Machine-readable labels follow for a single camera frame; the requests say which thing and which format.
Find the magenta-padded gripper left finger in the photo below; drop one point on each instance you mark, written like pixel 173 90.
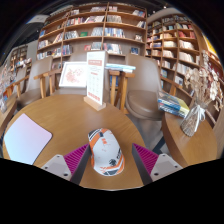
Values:
pixel 55 166

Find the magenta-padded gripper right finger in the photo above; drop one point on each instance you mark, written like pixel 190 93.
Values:
pixel 166 165

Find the white and orange computer mouse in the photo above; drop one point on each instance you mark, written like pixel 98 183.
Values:
pixel 106 151

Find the round wooden side table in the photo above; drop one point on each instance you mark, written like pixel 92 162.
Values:
pixel 190 148
pixel 6 115

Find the glass vase with dried flowers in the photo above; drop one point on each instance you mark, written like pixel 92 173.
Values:
pixel 193 120

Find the stack of colourful books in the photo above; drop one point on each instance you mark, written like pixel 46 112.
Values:
pixel 173 104

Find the brown padded wooden armchair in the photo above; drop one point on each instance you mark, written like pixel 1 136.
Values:
pixel 145 100
pixel 115 90
pixel 36 80

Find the white framed picture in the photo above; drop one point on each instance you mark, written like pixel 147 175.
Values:
pixel 73 75

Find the white sign on wooden base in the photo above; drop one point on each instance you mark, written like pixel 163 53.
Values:
pixel 95 76

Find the stack of light blue books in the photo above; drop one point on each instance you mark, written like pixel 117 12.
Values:
pixel 120 68

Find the distant wooden bookshelf unit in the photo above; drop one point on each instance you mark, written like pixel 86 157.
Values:
pixel 18 58

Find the curved wooden bookshelf unit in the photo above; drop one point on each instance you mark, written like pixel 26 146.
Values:
pixel 176 50

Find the wide wooden bookshelf unit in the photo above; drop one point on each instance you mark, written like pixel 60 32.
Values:
pixel 90 31

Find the white ceiling panel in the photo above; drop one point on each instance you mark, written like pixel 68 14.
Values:
pixel 37 19

